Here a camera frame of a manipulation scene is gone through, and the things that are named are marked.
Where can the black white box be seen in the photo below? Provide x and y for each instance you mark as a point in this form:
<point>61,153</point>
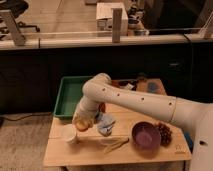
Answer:
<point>130,87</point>

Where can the bunch of dark grapes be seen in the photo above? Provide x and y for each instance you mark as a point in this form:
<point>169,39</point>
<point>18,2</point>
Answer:
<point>166,134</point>

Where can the dark small jar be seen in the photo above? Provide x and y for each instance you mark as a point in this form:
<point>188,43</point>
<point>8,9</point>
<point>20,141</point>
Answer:
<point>142,77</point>

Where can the orange bowl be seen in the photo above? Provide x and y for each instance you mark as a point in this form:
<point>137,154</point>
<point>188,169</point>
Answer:
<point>115,83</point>

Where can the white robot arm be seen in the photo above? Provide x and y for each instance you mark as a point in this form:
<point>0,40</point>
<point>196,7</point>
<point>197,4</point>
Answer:
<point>193,117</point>

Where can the blue small cup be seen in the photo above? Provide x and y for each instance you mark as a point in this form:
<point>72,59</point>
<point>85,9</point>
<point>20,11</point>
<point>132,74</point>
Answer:
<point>152,87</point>

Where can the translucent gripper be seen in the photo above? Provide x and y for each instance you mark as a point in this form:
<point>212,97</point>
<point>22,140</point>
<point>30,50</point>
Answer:
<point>86,119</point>

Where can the wooden post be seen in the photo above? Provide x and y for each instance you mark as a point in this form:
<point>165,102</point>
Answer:
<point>116,24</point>

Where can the white cardboard box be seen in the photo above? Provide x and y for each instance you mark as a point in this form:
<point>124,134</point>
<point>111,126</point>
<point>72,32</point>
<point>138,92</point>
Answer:
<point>104,14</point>

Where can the red small object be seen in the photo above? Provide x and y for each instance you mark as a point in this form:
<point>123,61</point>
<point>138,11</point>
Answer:
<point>102,107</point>

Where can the orange apple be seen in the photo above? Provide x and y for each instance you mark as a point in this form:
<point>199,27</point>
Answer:
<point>81,126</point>

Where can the purple bowl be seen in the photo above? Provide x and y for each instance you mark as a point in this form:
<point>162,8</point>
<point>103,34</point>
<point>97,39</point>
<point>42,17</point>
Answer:
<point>146,136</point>

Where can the light blue cloth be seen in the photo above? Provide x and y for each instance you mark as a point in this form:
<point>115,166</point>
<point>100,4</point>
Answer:
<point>105,123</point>

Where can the white paper cup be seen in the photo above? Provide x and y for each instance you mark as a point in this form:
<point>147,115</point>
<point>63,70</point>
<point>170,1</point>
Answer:
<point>69,134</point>

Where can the green plastic tray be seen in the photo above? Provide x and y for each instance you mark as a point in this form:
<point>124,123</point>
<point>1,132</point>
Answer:
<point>69,94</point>

